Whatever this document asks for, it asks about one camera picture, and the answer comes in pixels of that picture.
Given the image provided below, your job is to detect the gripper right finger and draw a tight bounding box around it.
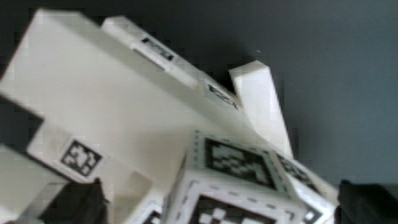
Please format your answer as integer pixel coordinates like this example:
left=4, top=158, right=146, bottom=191
left=334, top=180, right=398, bottom=224

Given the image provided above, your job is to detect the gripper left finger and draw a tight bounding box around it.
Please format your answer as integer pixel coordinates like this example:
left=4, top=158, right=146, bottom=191
left=39, top=180, right=109, bottom=224

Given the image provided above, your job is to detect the white tagged cube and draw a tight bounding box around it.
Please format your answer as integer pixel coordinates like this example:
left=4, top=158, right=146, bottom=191
left=162, top=132, right=338, bottom=224

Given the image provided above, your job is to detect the white chair back part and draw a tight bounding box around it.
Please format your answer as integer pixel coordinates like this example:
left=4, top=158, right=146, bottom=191
left=0, top=8, right=343, bottom=224

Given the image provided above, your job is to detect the white chair leg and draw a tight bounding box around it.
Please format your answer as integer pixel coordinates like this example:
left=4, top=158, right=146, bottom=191
left=27, top=123, right=151, bottom=200

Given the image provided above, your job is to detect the white U-shaped obstacle frame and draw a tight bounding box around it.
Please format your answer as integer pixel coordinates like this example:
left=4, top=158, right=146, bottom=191
left=229, top=61, right=293, bottom=157

